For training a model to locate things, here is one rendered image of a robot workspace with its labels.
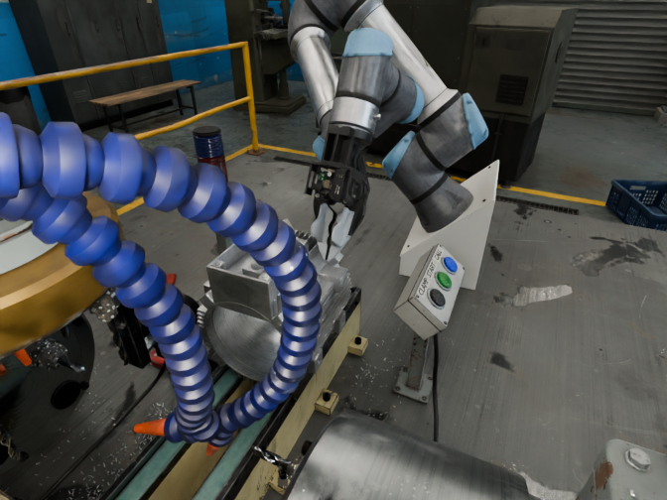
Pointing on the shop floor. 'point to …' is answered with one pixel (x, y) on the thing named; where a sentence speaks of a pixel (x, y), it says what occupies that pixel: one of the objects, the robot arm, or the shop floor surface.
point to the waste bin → (20, 108)
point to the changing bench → (143, 97)
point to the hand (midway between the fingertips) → (330, 252)
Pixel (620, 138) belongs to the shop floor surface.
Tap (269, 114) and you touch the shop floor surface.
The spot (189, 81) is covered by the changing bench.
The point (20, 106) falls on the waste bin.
